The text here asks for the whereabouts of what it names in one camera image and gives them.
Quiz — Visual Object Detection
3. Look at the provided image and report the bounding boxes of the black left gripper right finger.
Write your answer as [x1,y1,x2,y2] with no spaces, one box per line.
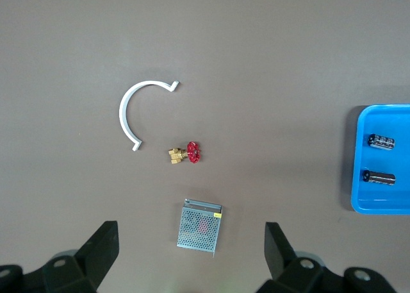
[256,221,349,293]

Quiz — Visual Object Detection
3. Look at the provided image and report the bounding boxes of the red valve handle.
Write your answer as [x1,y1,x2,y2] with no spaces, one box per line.
[167,141,202,165]

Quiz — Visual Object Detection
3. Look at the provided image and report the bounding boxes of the white curved plastic bracket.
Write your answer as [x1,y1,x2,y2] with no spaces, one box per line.
[119,80,181,152]

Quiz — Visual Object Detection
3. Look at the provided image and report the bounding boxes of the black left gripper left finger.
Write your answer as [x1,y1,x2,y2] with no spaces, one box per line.
[24,221,120,293]

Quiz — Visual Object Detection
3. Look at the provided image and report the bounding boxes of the blue plastic tray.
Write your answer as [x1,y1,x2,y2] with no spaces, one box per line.
[350,104,410,215]

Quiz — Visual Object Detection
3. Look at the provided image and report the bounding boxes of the perforated metal power supply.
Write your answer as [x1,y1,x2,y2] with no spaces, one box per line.
[176,197,224,258]

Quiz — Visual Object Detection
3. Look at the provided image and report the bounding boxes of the plain dark brown capacitor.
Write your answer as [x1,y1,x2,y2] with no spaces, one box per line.
[361,168,397,187]

